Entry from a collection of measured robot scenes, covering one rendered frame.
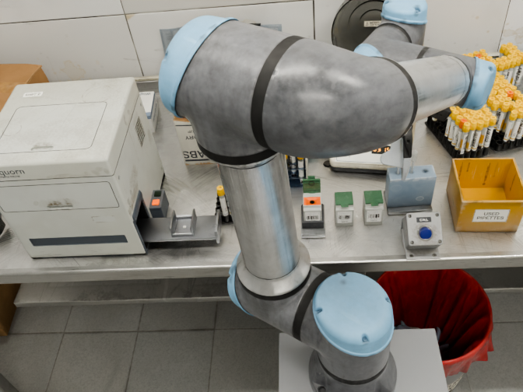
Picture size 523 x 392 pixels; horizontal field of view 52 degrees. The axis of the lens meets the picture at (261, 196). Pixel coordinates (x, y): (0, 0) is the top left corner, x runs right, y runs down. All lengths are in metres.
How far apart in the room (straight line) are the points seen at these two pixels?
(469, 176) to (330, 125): 0.85
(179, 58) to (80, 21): 1.11
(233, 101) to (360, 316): 0.40
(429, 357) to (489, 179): 0.49
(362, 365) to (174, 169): 0.79
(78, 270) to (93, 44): 0.70
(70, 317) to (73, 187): 1.28
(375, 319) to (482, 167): 0.61
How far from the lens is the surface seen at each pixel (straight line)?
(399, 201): 1.26
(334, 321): 0.79
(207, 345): 2.11
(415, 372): 1.02
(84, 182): 1.11
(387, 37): 0.92
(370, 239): 1.22
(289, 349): 1.03
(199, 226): 1.22
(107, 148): 1.07
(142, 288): 1.97
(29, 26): 1.72
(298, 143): 0.50
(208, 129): 0.57
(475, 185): 1.35
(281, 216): 0.70
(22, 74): 1.65
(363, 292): 0.82
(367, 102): 0.51
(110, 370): 2.17
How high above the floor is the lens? 1.83
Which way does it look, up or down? 46 degrees down
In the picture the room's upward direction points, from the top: 8 degrees counter-clockwise
